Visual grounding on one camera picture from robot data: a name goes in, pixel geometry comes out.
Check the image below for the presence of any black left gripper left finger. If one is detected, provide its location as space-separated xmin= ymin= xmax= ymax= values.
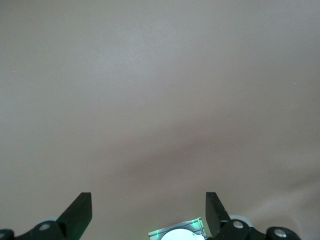
xmin=0 ymin=191 xmax=93 ymax=240

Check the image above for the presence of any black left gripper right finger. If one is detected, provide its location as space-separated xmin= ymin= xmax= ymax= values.
xmin=205 ymin=191 xmax=302 ymax=240

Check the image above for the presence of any brown table cover mat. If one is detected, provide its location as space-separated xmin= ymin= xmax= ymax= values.
xmin=0 ymin=0 xmax=320 ymax=240

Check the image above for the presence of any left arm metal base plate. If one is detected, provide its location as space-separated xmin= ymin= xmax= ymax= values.
xmin=147 ymin=215 xmax=209 ymax=240

